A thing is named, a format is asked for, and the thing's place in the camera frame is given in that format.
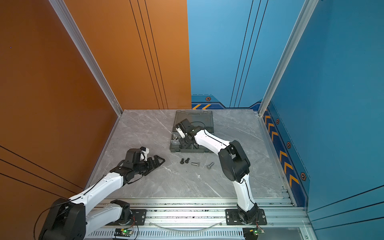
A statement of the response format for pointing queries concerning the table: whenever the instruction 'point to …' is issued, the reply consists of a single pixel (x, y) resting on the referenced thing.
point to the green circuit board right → (251, 233)
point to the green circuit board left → (123, 232)
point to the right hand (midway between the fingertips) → (184, 141)
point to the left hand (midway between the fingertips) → (161, 162)
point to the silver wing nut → (174, 137)
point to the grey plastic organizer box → (203, 119)
